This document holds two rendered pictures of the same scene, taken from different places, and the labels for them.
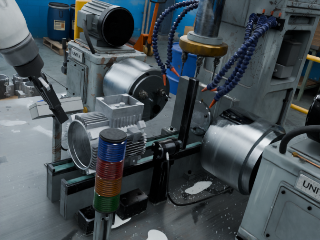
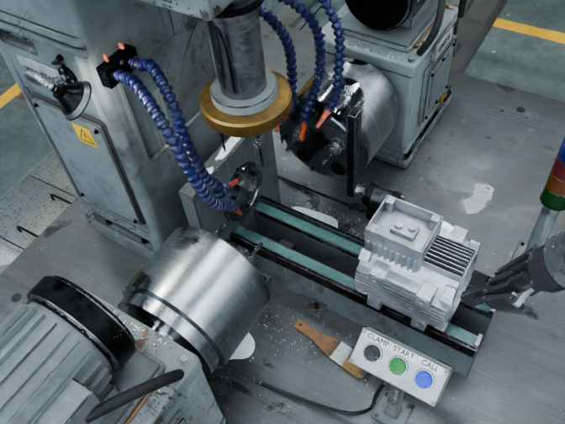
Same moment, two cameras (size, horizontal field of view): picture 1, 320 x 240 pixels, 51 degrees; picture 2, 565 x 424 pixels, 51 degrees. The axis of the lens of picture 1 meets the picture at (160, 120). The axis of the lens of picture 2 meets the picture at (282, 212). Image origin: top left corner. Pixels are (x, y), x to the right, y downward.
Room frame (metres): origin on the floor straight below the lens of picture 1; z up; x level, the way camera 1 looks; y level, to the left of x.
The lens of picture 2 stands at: (1.34, 0.80, 2.08)
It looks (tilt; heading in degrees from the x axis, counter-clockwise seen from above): 51 degrees down; 262
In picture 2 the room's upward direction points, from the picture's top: 7 degrees counter-clockwise
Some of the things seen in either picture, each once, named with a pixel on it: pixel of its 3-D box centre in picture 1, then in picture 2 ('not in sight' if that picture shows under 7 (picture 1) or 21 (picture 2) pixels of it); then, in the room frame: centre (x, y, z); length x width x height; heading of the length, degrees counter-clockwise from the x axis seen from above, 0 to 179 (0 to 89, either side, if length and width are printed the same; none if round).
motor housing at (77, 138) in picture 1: (105, 138); (416, 267); (0.99, 0.17, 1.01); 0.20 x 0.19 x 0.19; 134
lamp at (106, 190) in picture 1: (108, 181); (563, 179); (0.64, 0.09, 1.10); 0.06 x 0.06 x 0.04
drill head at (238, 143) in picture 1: (251, 155); (345, 112); (0.99, -0.32, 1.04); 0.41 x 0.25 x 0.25; 44
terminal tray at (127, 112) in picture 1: (118, 111); (403, 233); (1.01, 0.14, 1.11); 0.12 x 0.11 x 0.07; 134
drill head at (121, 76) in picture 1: (129, 85); (180, 320); (1.48, 0.16, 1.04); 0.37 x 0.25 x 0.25; 44
